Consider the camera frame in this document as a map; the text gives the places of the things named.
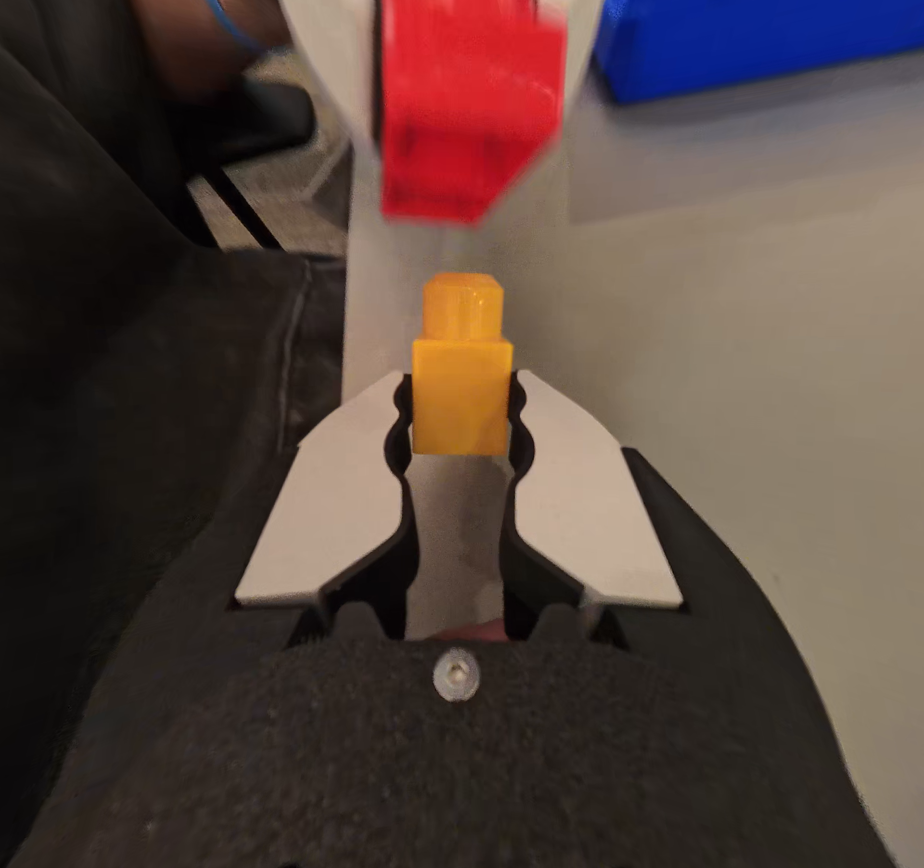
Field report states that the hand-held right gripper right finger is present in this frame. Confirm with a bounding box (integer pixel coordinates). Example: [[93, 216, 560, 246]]
[[501, 370, 684, 641]]

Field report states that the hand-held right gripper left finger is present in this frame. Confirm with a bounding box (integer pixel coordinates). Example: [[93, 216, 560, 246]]
[[234, 370, 421, 640]]

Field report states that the red two-stud toy block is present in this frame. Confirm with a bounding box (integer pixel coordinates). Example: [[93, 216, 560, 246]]
[[377, 0, 569, 225]]

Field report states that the yellow one-stud toy block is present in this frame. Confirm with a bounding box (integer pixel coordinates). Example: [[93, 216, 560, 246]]
[[410, 272, 515, 456]]

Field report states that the blue plastic bin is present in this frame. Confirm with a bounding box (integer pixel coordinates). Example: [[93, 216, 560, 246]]
[[592, 0, 924, 105]]

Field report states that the person's left forearm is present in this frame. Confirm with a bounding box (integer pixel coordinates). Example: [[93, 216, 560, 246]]
[[115, 0, 293, 92]]

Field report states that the grey desk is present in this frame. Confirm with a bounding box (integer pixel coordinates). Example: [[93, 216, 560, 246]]
[[339, 52, 924, 862]]

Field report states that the black office chair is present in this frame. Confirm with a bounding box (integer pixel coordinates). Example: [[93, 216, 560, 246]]
[[177, 77, 319, 248]]

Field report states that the person's grey sweatshirt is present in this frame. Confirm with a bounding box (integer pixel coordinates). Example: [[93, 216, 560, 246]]
[[0, 0, 347, 847]]

